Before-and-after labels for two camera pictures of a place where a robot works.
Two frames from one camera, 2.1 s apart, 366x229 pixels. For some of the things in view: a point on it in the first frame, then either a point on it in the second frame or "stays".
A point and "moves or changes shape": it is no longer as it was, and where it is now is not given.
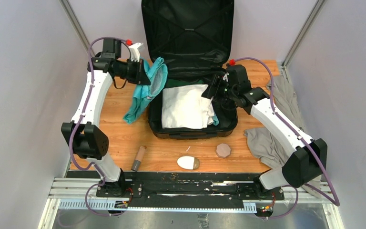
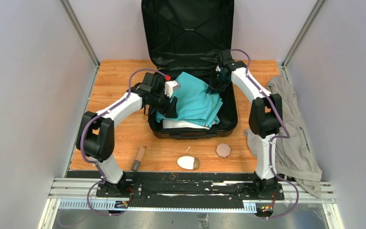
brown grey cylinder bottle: x=138 y=158 stays
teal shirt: x=157 y=75 moves or changes shape
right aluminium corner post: x=299 y=37 stays
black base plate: x=181 y=187 stays
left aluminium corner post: x=77 y=23 stays
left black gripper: x=140 y=76 → x=171 y=111
